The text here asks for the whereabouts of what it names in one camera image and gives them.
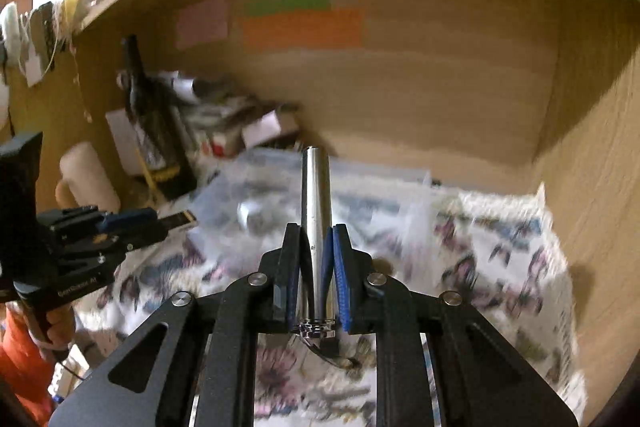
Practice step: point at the floral printed cloth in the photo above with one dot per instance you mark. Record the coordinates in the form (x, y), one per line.
(500, 257)

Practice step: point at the tall black bottle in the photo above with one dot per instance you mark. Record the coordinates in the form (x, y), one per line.
(160, 142)

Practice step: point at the person's left forearm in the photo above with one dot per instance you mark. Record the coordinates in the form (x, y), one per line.
(20, 357)

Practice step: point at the person's left hand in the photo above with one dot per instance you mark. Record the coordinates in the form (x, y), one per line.
(59, 324)

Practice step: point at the small cardboard box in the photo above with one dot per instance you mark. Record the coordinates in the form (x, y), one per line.
(265, 127)

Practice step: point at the hanging paper tags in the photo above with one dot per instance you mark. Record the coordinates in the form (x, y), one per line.
(42, 42)

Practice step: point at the cream roll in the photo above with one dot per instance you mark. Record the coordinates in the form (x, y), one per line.
(90, 177)

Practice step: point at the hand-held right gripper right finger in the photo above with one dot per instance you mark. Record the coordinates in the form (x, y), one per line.
(340, 279)

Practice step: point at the green sticky note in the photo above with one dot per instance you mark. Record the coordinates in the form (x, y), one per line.
(287, 3)

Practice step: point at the small black gold-edged object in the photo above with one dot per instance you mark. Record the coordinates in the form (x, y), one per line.
(179, 221)

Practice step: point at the pink sticky note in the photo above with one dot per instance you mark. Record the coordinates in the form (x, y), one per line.
(202, 23)

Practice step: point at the silver metal tube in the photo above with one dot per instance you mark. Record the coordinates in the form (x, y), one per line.
(315, 217)

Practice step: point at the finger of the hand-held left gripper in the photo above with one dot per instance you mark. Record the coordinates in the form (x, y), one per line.
(145, 237)
(127, 219)

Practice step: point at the white plush toy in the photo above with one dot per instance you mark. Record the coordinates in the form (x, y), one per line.
(12, 29)

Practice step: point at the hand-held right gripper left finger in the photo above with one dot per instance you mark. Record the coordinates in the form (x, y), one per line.
(292, 279)

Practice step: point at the pile of small packets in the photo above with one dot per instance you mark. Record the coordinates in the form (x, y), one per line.
(215, 107)

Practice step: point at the white box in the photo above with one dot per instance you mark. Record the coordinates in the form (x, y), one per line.
(120, 137)

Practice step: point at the wooden shelf unit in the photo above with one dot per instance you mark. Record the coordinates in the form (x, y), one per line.
(425, 107)

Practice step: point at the clear plastic bag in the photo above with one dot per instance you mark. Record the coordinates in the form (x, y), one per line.
(380, 207)

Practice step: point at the orange sticky note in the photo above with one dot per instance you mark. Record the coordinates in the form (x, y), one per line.
(302, 29)

